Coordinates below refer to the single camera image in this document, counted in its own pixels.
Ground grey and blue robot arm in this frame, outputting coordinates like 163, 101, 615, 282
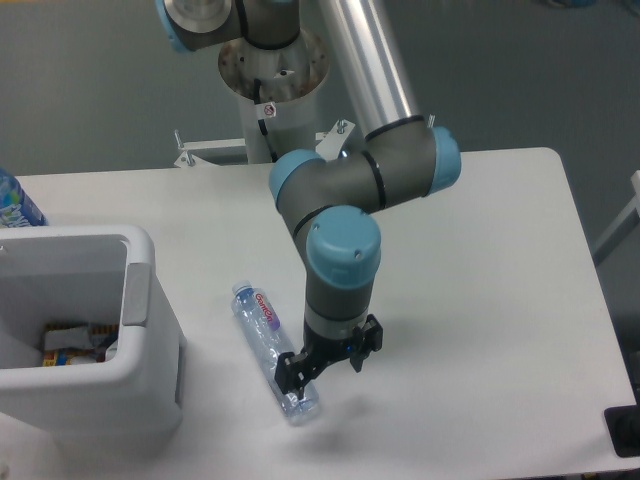
156, 1, 461, 395

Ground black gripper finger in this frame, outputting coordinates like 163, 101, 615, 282
275, 351, 320, 400
349, 314, 384, 373

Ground black clamp at table edge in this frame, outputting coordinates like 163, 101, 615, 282
604, 405, 639, 458

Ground black cable on pedestal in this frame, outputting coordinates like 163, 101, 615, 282
252, 77, 280, 164

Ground clear plastic water bottle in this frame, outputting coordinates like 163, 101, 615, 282
231, 280, 320, 426

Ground colourful wrappers in trash can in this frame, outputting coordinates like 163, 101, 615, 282
42, 323, 119, 367

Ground white frame at right edge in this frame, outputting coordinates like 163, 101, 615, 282
592, 170, 639, 267

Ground blue labelled bottle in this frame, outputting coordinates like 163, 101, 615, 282
1, 169, 49, 228

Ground white plastic trash can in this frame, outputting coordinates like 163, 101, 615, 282
1, 225, 187, 436

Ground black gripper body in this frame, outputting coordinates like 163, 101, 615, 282
301, 324, 361, 373

